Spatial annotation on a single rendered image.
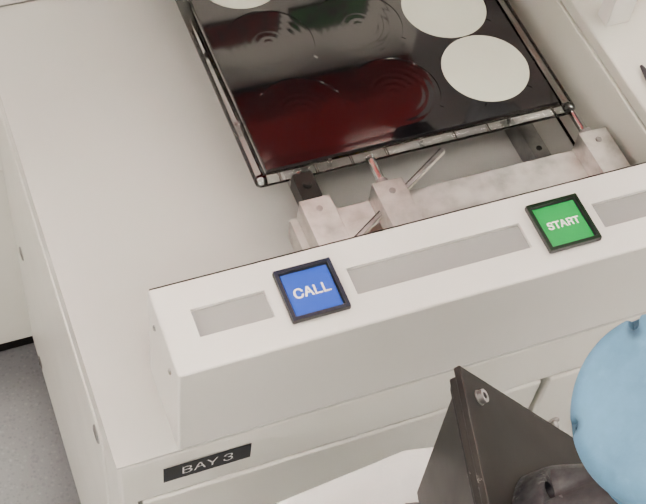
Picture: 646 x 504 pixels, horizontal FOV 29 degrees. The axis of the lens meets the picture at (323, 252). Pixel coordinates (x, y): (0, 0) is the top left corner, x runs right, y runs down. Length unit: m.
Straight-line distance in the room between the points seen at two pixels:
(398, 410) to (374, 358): 0.14
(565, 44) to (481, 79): 0.11
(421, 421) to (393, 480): 0.16
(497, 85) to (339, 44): 0.18
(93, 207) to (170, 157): 0.11
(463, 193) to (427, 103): 0.11
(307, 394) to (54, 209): 0.36
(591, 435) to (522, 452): 0.23
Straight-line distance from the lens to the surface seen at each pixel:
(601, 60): 1.41
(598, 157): 1.37
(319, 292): 1.13
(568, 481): 0.97
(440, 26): 1.47
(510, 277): 1.18
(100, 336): 1.27
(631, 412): 0.78
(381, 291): 1.15
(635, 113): 1.38
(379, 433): 1.34
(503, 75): 1.43
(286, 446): 1.29
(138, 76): 1.49
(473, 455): 0.94
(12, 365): 2.22
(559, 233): 1.22
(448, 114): 1.38
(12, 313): 2.08
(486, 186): 1.35
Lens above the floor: 1.90
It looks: 54 degrees down
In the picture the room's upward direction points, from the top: 9 degrees clockwise
